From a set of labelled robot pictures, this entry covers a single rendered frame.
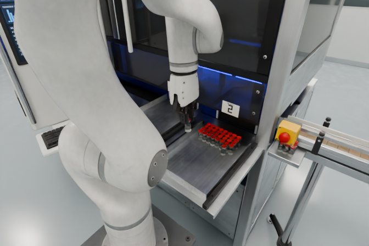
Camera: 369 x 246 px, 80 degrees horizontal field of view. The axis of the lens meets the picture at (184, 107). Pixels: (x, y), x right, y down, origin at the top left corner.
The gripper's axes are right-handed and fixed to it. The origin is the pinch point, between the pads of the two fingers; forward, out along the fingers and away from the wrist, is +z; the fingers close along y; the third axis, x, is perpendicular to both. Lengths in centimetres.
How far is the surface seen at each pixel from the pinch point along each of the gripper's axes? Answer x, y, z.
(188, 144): -11.0, -14.7, 24.0
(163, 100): -46, -39, 19
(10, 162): -202, 17, 94
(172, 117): -30.3, -27.8, 21.4
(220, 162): 5.9, -12.7, 25.8
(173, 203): -48, -38, 108
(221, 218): -4, -35, 90
